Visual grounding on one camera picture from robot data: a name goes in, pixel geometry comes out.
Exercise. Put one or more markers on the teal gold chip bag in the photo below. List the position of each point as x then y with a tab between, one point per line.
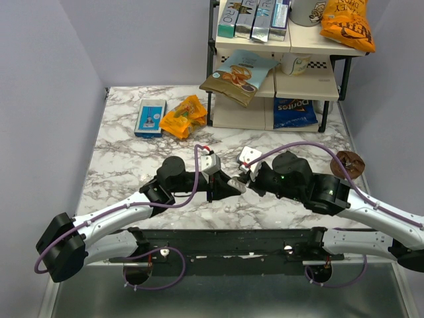
240	76

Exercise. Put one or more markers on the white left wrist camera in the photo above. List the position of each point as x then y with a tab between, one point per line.
210	163

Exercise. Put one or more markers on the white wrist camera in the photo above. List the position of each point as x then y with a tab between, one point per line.
210	163
246	162

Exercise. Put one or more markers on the orange snack bag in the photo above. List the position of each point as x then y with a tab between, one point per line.
182	120

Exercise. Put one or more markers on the blue white box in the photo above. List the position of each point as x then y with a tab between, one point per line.
279	21

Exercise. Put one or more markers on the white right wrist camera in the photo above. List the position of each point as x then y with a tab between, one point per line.
246	162

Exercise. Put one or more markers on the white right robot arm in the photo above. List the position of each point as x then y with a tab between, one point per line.
392	233

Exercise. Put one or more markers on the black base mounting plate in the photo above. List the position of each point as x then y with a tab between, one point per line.
225	252

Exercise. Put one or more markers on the blue Doritos bag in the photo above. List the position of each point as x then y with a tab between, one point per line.
292	113

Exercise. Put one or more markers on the blue razor box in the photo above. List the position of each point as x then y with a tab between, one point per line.
151	112

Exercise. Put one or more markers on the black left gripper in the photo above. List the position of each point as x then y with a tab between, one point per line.
216	183

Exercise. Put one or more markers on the white printed cup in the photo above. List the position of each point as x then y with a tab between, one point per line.
307	13

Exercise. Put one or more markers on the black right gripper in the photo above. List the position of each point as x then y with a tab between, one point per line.
253	185

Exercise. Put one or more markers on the white mug on shelf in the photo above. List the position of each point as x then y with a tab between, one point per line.
294	64

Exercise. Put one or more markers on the orange honey dijon chip bag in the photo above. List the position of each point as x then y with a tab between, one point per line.
345	22

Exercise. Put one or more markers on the white earbud case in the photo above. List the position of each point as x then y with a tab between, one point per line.
239	186

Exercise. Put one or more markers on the black beige shelf rack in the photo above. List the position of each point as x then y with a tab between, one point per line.
325	78

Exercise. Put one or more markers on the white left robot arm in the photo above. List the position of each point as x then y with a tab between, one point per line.
70	243

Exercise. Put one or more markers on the teal toothpaste box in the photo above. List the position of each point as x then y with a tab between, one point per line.
227	22

